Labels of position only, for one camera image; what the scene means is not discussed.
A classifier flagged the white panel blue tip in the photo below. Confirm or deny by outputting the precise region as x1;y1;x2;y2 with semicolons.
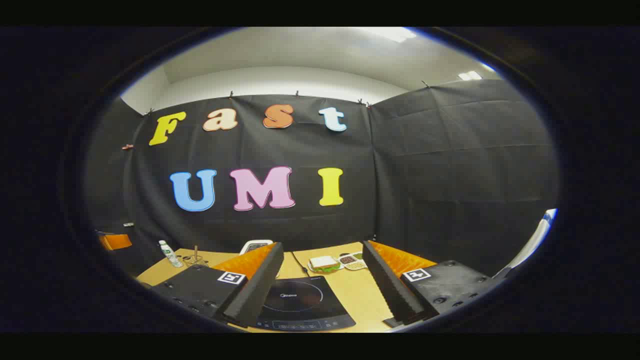
492;208;558;278

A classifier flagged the white bottle green label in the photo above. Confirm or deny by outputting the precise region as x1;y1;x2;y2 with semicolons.
158;240;184;269

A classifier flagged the black power cable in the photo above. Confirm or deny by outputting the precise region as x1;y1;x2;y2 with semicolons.
291;251;310;277

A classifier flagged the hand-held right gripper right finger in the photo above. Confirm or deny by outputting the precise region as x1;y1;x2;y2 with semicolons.
362;240;501;329

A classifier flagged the white divided dish of grains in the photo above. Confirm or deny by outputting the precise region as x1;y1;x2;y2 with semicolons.
338;252;369;271

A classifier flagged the sandwich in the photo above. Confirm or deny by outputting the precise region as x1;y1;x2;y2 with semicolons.
309;256;341;273

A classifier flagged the black induction cooktop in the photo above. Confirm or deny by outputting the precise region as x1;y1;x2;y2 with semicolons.
256;275;357;332

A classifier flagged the white toaster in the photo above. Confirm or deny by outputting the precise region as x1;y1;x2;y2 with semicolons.
239;239;275;256

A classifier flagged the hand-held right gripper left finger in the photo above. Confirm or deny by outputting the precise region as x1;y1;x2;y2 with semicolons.
150;242;285;329

